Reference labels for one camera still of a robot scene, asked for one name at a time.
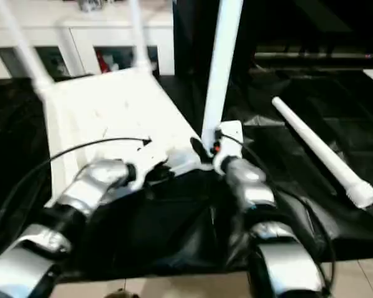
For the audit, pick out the white plastic table leg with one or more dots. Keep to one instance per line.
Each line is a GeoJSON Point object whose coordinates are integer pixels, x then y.
{"type": "Point", "coordinates": [317, 146]}
{"type": "Point", "coordinates": [220, 62]}
{"type": "Point", "coordinates": [28, 52]}
{"type": "Point", "coordinates": [140, 37]}

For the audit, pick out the clear glass ornament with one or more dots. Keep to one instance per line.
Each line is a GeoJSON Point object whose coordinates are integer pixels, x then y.
{"type": "Point", "coordinates": [90, 4]}

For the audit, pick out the black table mat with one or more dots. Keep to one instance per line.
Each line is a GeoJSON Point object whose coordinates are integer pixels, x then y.
{"type": "Point", "coordinates": [174, 223]}

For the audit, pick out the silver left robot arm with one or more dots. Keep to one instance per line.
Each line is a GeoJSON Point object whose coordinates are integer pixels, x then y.
{"type": "Point", "coordinates": [96, 180]}

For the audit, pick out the dark robot foot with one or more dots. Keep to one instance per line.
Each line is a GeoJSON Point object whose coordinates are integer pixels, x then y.
{"type": "Point", "coordinates": [121, 294]}

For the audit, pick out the white plastic table top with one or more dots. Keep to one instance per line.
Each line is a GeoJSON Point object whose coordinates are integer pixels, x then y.
{"type": "Point", "coordinates": [112, 108]}

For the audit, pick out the white glass-door cabinet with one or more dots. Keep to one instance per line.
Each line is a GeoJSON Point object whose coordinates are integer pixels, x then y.
{"type": "Point", "coordinates": [74, 34]}

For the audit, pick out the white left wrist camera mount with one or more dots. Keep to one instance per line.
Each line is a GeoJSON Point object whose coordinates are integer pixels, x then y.
{"type": "Point", "coordinates": [152, 161]}

